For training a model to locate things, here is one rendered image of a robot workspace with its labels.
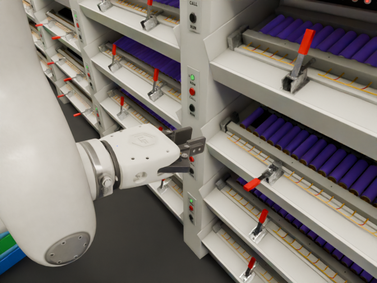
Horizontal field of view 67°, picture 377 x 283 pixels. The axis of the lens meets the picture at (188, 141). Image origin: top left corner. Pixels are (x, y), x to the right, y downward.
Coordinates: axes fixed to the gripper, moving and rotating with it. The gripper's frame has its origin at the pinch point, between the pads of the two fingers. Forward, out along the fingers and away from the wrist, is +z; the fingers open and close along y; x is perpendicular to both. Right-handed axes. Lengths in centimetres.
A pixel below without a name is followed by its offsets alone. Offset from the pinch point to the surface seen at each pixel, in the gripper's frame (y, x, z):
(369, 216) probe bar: -26.6, 4.1, 17.7
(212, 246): 5, 48, 21
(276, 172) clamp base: -10.1, 5.6, 15.2
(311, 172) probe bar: -15.0, 3.4, 18.4
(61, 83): 148, 46, 20
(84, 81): 102, 28, 18
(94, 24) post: 79, -3, 15
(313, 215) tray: -19.9, 8.3, 14.6
